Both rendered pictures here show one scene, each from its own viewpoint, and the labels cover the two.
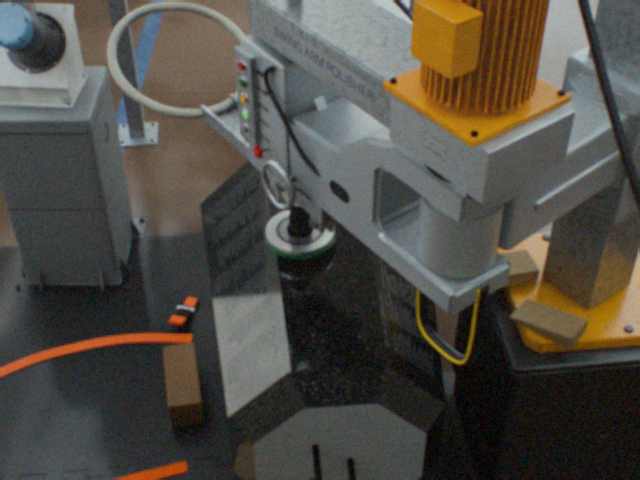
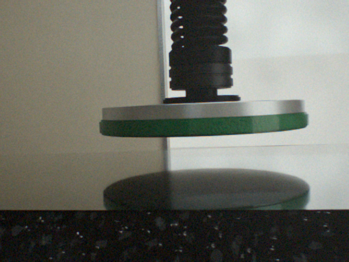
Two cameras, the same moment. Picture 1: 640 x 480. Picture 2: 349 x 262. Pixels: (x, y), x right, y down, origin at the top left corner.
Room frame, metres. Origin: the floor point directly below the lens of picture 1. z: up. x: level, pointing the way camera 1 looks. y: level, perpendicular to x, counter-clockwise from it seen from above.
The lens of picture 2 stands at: (2.31, -0.36, 0.90)
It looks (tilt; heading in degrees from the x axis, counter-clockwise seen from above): 3 degrees down; 100
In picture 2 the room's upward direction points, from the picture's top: 2 degrees counter-clockwise
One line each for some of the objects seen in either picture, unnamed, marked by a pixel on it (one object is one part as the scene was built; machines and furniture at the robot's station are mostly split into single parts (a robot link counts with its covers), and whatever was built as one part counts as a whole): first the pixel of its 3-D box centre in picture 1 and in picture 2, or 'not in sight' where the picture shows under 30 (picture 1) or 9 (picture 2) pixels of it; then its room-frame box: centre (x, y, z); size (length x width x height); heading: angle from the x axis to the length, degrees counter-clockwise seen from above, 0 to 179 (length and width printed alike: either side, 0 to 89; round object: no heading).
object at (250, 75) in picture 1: (248, 96); not in sight; (2.25, 0.20, 1.40); 0.08 x 0.03 x 0.28; 37
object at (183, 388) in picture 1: (183, 383); not in sight; (2.35, 0.52, 0.07); 0.30 x 0.12 x 0.12; 11
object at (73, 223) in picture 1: (66, 179); not in sight; (3.16, 1.06, 0.43); 0.50 x 0.50 x 0.85; 89
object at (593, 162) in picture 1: (579, 144); not in sight; (2.03, -0.67, 1.39); 0.74 x 0.34 x 0.25; 131
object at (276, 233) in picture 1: (300, 231); (202, 109); (2.26, 0.07, 0.90); 0.21 x 0.21 x 0.01
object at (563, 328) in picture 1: (548, 319); not in sight; (1.97, -0.67, 0.80); 0.20 x 0.10 x 0.05; 50
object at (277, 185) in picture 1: (288, 180); not in sight; (2.09, 0.09, 1.22); 0.15 x 0.10 x 0.15; 37
